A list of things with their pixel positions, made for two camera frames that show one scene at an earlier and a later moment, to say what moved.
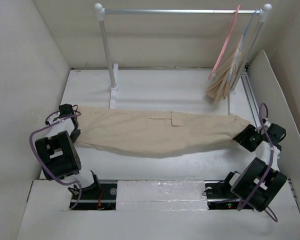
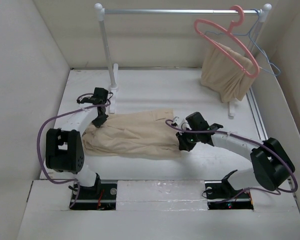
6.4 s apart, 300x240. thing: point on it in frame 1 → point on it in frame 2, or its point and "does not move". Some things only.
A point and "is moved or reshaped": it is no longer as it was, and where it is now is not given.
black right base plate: x=220 y=196 does not move
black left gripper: x=75 y=135 → x=97 y=123
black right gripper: x=249 y=130 → x=183 y=144
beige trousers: x=153 y=134 is moved or reshaped
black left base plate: x=99 y=196 does not move
